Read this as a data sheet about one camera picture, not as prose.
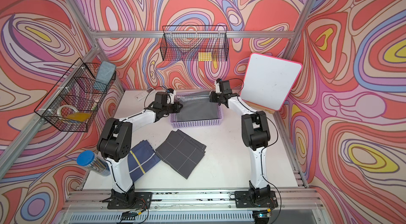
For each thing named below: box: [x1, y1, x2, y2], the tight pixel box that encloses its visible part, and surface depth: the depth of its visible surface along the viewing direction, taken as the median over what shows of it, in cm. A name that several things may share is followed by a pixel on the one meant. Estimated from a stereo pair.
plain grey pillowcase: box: [176, 90, 220, 122], surface depth 101 cm
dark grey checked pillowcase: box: [155, 129, 207, 180], surface depth 90 cm
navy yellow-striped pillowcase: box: [127, 139, 161, 183], surface depth 86 cm
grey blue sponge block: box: [94, 60, 117, 92], surface depth 82 cm
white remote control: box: [134, 90, 148, 101], surface depth 117 cm
